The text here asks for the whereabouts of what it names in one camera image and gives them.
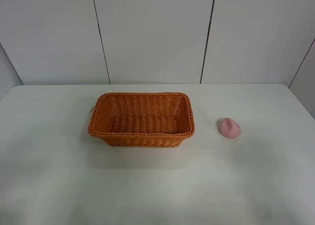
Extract pink peach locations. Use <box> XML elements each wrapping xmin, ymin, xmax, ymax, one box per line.
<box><xmin>218</xmin><ymin>118</ymin><xmax>241</xmax><ymax>139</ymax></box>

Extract orange woven rectangular basket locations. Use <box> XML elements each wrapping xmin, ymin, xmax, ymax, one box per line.
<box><xmin>88</xmin><ymin>92</ymin><xmax>195</xmax><ymax>148</ymax></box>

